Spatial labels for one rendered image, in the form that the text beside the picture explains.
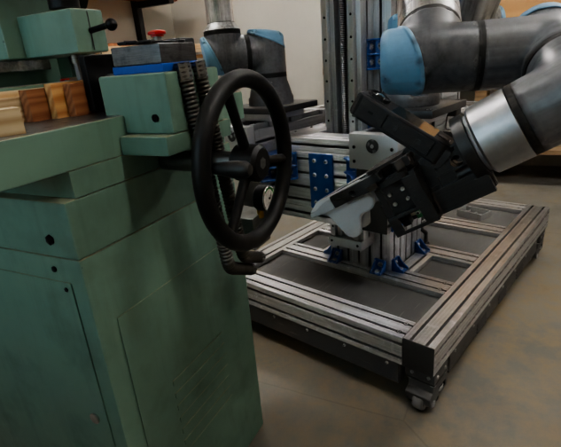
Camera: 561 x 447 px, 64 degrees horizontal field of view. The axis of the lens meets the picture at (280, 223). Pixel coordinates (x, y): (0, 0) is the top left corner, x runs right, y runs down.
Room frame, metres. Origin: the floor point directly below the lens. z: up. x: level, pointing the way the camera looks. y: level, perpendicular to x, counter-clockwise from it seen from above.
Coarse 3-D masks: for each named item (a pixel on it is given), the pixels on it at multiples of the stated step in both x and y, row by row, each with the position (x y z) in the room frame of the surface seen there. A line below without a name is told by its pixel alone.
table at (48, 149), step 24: (240, 96) 1.05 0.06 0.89; (48, 120) 0.76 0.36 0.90; (72, 120) 0.73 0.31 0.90; (96, 120) 0.70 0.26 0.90; (120, 120) 0.73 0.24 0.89; (0, 144) 0.55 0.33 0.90; (24, 144) 0.58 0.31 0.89; (48, 144) 0.61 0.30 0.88; (72, 144) 0.64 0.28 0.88; (96, 144) 0.68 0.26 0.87; (120, 144) 0.72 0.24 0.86; (144, 144) 0.69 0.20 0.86; (168, 144) 0.68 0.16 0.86; (0, 168) 0.54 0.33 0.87; (24, 168) 0.57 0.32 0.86; (48, 168) 0.60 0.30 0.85; (72, 168) 0.63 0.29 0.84
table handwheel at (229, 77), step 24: (240, 72) 0.70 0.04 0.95; (216, 96) 0.64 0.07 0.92; (264, 96) 0.78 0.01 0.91; (216, 120) 0.63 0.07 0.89; (240, 120) 0.70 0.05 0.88; (192, 144) 0.61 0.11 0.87; (240, 144) 0.70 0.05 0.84; (288, 144) 0.83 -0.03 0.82; (168, 168) 0.78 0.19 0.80; (192, 168) 0.60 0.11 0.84; (264, 168) 0.71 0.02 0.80; (288, 168) 0.82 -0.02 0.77; (240, 192) 0.68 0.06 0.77; (216, 216) 0.60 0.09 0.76; (240, 216) 0.67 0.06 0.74; (264, 216) 0.77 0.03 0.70; (240, 240) 0.65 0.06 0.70; (264, 240) 0.72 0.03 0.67
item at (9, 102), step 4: (0, 100) 0.73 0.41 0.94; (4, 100) 0.73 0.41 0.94; (8, 100) 0.74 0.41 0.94; (12, 100) 0.74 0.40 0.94; (16, 100) 0.75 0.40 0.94; (0, 104) 0.72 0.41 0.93; (4, 104) 0.73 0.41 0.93; (8, 104) 0.74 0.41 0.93; (12, 104) 0.74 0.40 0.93; (16, 104) 0.75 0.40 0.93; (20, 104) 0.75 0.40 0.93; (20, 108) 0.75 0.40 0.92; (20, 112) 0.75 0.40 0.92; (24, 116) 0.75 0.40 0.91; (24, 120) 0.75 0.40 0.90
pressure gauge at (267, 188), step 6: (258, 186) 1.01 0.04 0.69; (264, 186) 1.00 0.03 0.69; (270, 186) 1.01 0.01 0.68; (258, 192) 0.99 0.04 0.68; (264, 192) 0.98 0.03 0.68; (258, 198) 0.98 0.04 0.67; (264, 198) 0.99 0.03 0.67; (258, 204) 0.98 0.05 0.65; (264, 204) 0.98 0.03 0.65; (258, 210) 1.01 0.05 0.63; (264, 210) 0.99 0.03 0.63
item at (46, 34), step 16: (32, 16) 0.87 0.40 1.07; (48, 16) 0.85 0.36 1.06; (64, 16) 0.83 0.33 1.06; (80, 16) 0.84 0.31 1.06; (96, 16) 0.87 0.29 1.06; (32, 32) 0.87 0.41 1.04; (48, 32) 0.85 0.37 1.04; (64, 32) 0.84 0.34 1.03; (80, 32) 0.84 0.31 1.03; (96, 32) 0.87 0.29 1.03; (32, 48) 0.88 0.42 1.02; (48, 48) 0.86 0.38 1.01; (64, 48) 0.84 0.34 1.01; (80, 48) 0.83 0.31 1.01; (96, 48) 0.86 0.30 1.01
